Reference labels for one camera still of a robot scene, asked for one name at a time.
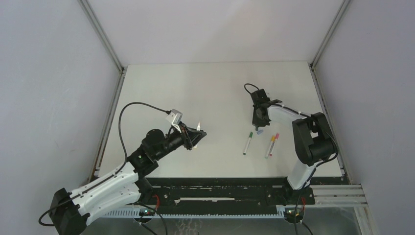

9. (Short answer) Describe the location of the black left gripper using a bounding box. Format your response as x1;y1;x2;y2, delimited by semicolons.
154;121;206;160

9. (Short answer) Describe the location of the white pink marker pen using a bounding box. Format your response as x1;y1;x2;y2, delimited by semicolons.
269;133;279;157

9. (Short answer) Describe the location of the white yellow marker pen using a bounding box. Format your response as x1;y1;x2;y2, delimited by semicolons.
264;136;276;159

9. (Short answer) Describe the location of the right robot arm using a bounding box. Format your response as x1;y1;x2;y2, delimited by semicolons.
249;89;339;204

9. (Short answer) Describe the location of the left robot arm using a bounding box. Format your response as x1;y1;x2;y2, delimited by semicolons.
48;123;207;235

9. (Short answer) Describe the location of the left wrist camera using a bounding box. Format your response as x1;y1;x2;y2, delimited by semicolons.
165;109;183;133

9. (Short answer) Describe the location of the left black camera cable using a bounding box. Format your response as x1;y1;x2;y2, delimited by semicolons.
38;102;172;227

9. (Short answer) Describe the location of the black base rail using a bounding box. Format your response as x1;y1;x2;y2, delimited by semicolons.
115;176;317;215

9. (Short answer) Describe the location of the white slotted cable duct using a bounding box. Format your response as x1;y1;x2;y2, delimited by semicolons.
102;206;286;219

